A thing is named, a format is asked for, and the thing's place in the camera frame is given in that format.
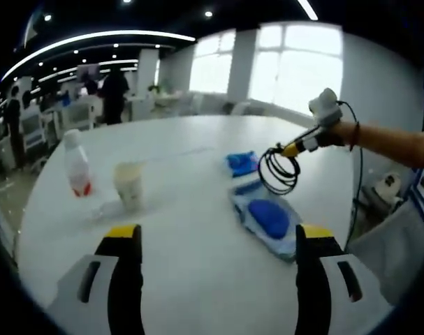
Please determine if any white tabletop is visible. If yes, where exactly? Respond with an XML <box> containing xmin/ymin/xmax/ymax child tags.
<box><xmin>17</xmin><ymin>114</ymin><xmax>396</xmax><ymax>335</ymax></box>

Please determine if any wet wipes pack blue lid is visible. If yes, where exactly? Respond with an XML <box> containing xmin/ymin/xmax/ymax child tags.
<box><xmin>230</xmin><ymin>184</ymin><xmax>304</xmax><ymax>263</ymax></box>

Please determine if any curved ceiling light strip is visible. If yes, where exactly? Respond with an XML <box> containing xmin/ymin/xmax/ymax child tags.
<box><xmin>1</xmin><ymin>29</ymin><xmax>198</xmax><ymax>84</ymax></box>

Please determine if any wall screen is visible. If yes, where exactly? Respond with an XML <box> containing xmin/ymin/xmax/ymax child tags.
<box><xmin>76</xmin><ymin>64</ymin><xmax>101</xmax><ymax>84</ymax></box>

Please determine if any dark wrist bracelet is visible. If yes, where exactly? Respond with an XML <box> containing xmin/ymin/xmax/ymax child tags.
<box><xmin>349</xmin><ymin>121</ymin><xmax>362</xmax><ymax>151</ymax></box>

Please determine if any white device on floor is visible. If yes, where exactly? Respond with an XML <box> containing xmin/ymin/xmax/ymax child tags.
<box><xmin>371</xmin><ymin>172</ymin><xmax>405</xmax><ymax>207</ymax></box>

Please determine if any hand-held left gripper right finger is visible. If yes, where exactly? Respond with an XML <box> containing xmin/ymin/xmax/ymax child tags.
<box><xmin>294</xmin><ymin>223</ymin><xmax>397</xmax><ymax>335</ymax></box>

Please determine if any blue tissue pack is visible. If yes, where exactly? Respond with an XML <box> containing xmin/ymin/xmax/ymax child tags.
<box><xmin>224</xmin><ymin>149</ymin><xmax>261</xmax><ymax>179</ymax></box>

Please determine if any black cable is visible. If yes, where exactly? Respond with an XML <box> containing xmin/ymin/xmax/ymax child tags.
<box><xmin>258</xmin><ymin>145</ymin><xmax>302</xmax><ymax>197</ymax></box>

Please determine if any blue gripper cable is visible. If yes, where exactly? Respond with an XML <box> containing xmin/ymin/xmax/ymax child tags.
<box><xmin>336</xmin><ymin>100</ymin><xmax>365</xmax><ymax>247</ymax></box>

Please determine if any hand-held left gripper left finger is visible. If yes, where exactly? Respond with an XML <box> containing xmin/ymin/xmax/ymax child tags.
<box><xmin>45</xmin><ymin>223</ymin><xmax>147</xmax><ymax>335</ymax></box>

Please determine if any grey cloth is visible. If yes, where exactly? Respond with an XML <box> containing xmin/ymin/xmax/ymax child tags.
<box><xmin>346</xmin><ymin>201</ymin><xmax>424</xmax><ymax>305</ymax></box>

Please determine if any white paper cup green print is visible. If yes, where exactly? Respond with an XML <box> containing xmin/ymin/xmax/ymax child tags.
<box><xmin>112</xmin><ymin>161</ymin><xmax>147</xmax><ymax>211</ymax></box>

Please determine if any large window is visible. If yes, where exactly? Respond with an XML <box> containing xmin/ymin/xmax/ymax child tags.
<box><xmin>189</xmin><ymin>22</ymin><xmax>344</xmax><ymax>117</ymax></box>

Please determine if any clear water bottle red label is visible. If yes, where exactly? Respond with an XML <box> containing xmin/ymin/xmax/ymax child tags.
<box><xmin>62</xmin><ymin>128</ymin><xmax>94</xmax><ymax>199</ymax></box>

